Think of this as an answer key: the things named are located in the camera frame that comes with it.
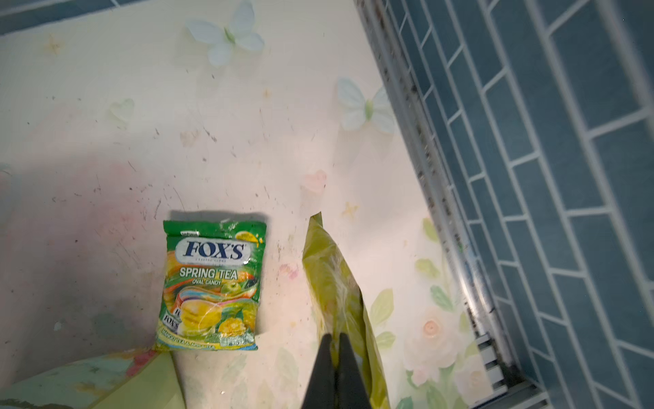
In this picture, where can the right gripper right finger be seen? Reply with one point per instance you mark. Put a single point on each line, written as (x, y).
(351, 392)

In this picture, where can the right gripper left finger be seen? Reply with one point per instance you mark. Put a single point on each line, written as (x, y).
(321, 391)

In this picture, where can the yellow-green snack packet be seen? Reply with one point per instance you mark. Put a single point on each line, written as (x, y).
(338, 307)

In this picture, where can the green Fox's Spring Tea candy bag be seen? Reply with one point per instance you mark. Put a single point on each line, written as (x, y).
(212, 287)

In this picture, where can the floral paper gift bag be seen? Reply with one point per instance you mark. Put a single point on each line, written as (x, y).
(137, 378)

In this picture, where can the floral table mat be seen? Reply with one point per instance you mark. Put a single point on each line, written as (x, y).
(115, 122)

